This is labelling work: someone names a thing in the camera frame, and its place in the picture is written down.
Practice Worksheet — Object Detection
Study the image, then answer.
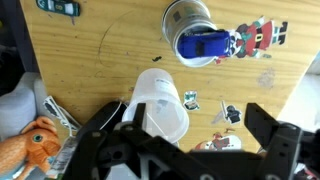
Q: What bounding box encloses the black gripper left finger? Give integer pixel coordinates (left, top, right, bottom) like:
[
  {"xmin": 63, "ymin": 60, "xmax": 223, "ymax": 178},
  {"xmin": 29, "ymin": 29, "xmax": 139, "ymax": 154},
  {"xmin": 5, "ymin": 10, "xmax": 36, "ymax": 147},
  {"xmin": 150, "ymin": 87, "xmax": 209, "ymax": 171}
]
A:
[{"xmin": 62, "ymin": 101, "xmax": 201, "ymax": 180}]

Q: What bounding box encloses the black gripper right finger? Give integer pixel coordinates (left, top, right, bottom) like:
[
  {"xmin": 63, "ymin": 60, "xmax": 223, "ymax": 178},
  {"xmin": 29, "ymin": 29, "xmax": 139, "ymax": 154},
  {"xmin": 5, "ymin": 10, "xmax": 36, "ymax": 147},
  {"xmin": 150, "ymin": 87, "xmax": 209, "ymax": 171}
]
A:
[{"xmin": 244, "ymin": 101, "xmax": 320, "ymax": 180}]

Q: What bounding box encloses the blue toy car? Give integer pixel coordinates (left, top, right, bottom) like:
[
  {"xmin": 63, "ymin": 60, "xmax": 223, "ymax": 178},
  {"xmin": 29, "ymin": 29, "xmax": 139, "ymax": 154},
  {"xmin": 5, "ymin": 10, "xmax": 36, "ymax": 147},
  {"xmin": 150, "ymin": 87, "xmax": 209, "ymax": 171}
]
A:
[{"xmin": 176, "ymin": 29, "xmax": 232, "ymax": 60}]

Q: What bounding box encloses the frosted plastic cup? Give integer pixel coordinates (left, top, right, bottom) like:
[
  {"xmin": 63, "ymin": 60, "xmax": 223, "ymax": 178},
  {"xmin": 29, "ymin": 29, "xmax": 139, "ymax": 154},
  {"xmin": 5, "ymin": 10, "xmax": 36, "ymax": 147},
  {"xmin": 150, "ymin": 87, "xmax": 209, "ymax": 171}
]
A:
[{"xmin": 121, "ymin": 68, "xmax": 191, "ymax": 145}]

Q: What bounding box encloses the black ninja sticker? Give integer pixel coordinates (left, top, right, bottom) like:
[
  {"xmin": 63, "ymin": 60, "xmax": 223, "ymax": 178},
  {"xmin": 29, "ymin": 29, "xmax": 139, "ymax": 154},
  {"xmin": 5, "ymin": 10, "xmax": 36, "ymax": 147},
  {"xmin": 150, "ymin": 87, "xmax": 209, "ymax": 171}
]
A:
[{"xmin": 211, "ymin": 99, "xmax": 243, "ymax": 126}]

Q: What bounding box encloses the santa snowman sticker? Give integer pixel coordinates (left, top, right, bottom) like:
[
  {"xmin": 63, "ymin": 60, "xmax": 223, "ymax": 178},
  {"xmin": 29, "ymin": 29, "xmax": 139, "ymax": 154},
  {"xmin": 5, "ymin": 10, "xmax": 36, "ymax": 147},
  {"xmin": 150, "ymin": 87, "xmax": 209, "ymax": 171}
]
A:
[{"xmin": 191, "ymin": 131, "xmax": 243, "ymax": 154}]

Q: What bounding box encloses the printed paper strip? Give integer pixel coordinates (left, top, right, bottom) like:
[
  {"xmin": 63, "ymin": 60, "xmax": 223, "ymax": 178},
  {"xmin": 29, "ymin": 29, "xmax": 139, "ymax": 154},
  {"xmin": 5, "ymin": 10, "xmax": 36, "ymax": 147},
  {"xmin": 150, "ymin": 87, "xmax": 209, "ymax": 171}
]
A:
[{"xmin": 42, "ymin": 95, "xmax": 83, "ymax": 133}]

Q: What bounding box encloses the wooden table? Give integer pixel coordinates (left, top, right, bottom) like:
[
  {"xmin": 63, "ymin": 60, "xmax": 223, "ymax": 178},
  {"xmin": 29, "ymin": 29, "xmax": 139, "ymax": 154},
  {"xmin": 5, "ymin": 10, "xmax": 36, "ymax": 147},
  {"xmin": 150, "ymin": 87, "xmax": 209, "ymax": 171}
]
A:
[{"xmin": 19, "ymin": 0, "xmax": 320, "ymax": 155}]

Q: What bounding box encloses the orange octopus plush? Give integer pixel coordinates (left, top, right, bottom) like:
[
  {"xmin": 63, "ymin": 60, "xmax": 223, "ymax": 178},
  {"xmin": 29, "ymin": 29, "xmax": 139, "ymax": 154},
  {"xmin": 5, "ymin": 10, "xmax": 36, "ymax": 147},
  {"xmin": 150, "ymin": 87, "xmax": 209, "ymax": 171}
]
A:
[{"xmin": 0, "ymin": 115, "xmax": 63, "ymax": 180}]

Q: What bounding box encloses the small green sticker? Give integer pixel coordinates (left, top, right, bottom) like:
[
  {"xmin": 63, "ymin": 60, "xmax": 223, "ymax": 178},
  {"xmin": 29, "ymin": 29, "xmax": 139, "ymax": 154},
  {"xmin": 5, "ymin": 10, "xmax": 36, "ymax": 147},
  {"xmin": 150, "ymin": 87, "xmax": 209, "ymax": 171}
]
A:
[{"xmin": 183, "ymin": 90, "xmax": 201, "ymax": 112}]

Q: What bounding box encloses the red nutcracker sticker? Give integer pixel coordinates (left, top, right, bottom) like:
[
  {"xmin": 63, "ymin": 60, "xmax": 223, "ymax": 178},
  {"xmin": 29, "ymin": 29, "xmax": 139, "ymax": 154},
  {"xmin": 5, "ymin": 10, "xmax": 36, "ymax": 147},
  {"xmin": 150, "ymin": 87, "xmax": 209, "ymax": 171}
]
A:
[{"xmin": 214, "ymin": 16, "xmax": 290, "ymax": 65}]

